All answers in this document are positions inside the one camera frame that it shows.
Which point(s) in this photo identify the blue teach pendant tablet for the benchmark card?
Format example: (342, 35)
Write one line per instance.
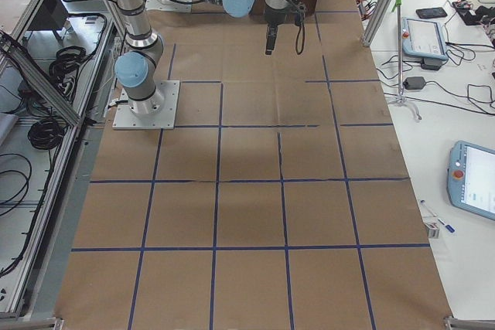
(423, 38)

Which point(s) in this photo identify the blue white pen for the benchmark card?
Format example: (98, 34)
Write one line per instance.
(433, 220)

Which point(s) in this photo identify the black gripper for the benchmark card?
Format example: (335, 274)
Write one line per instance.
(274, 17)

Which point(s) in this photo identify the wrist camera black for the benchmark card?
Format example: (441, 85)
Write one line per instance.
(299, 11)

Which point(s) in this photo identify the black smartphone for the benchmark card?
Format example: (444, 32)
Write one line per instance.
(431, 13)

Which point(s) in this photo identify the black power adapter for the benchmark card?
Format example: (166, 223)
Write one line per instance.
(414, 83)

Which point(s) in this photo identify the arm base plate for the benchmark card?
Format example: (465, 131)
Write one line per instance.
(158, 112)

